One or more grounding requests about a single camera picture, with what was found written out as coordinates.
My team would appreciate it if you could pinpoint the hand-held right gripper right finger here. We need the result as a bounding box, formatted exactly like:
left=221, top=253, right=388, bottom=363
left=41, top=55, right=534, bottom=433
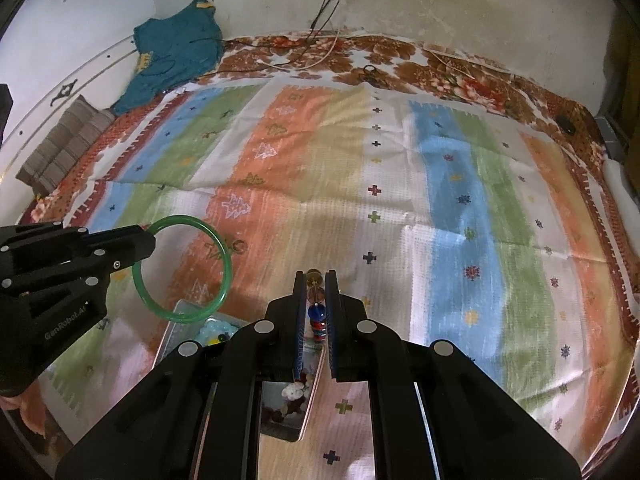
left=324, top=270, right=582, bottom=480

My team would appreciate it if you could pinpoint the striped colourful mat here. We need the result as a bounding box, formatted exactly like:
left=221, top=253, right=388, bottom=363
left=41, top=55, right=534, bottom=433
left=37, top=82, right=636, bottom=480

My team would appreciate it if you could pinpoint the multicoloured bead bracelet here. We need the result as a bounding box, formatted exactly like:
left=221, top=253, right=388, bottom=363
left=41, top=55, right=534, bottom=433
left=306, top=268, right=331, bottom=346

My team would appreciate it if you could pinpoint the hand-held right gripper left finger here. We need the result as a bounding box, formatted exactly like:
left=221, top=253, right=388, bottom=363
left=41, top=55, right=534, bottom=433
left=55, top=270, right=308, bottom=480

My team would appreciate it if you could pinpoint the white cable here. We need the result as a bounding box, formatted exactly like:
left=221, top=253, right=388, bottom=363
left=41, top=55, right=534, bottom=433
left=260, top=30, right=341, bottom=72
left=425, top=47, right=503, bottom=81

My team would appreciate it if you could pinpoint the brown striped cushion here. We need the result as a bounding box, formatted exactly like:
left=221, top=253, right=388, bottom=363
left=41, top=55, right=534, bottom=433
left=15, top=94, right=116, bottom=196

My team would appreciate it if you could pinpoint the teal garment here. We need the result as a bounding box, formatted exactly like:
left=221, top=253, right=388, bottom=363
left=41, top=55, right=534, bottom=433
left=111, top=0, right=223, bottom=117

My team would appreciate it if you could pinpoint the green jade bangle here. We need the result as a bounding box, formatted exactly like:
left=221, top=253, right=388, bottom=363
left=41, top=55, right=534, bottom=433
left=131, top=215, right=233, bottom=325

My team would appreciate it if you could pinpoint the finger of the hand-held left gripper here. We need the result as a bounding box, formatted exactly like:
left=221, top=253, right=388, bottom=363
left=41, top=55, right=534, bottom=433
left=0, top=224, right=157, bottom=288

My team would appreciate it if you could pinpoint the silver metal tin box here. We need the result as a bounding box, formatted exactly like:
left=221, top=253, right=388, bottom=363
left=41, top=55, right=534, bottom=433
left=150, top=299, right=328, bottom=443

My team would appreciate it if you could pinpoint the black cable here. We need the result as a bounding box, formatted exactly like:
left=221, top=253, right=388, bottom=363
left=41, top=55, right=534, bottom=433
left=307, top=0, right=353, bottom=43

